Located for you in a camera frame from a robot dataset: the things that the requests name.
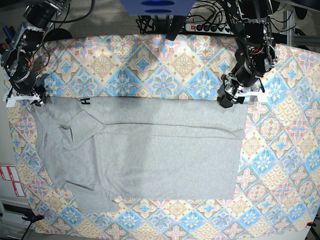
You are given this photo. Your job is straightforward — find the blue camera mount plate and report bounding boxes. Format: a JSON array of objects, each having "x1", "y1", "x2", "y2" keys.
[{"x1": 120, "y1": 0, "x2": 196, "y2": 16}]

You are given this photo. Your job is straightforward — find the black strap on table edge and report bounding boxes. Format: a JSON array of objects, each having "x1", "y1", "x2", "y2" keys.
[{"x1": 166, "y1": 15, "x2": 184, "y2": 41}]

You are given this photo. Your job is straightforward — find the black power strip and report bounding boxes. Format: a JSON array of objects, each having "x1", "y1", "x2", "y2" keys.
[{"x1": 184, "y1": 23, "x2": 233, "y2": 35}]

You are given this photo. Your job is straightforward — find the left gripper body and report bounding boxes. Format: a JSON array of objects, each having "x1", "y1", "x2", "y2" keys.
[{"x1": 217, "y1": 73, "x2": 268, "y2": 103}]

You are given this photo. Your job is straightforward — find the white red labels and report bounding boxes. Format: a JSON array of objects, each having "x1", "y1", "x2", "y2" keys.
[{"x1": 0, "y1": 164, "x2": 25, "y2": 197}]

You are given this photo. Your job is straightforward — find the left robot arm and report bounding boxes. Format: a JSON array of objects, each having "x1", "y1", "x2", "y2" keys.
[{"x1": 217, "y1": 0, "x2": 277, "y2": 108}]

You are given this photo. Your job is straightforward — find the patterned tablecloth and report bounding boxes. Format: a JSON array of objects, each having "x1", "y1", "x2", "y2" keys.
[{"x1": 1, "y1": 34, "x2": 320, "y2": 240}]

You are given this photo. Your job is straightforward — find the grey T-shirt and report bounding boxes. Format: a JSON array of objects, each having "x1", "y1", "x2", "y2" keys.
[{"x1": 31, "y1": 97, "x2": 248, "y2": 214}]

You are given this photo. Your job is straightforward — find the black round base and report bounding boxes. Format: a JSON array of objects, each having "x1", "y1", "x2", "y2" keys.
[{"x1": 43, "y1": 28, "x2": 73, "y2": 43}]

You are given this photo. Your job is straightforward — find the red black clamp top left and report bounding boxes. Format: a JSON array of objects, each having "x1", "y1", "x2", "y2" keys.
[{"x1": 0, "y1": 43, "x2": 10, "y2": 55}]

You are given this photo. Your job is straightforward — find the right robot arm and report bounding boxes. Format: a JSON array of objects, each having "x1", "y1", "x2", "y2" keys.
[{"x1": 0, "y1": 0, "x2": 70, "y2": 108}]

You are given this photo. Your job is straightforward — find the black clamp bottom left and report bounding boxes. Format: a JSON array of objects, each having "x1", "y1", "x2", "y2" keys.
[{"x1": 21, "y1": 213, "x2": 44, "y2": 224}]

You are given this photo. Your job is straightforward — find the clamp bottom right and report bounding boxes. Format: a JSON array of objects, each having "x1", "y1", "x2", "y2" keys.
[{"x1": 307, "y1": 222, "x2": 317, "y2": 227}]

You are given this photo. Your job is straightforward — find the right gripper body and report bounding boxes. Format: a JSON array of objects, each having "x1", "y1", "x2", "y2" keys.
[{"x1": 3, "y1": 85, "x2": 46, "y2": 108}]

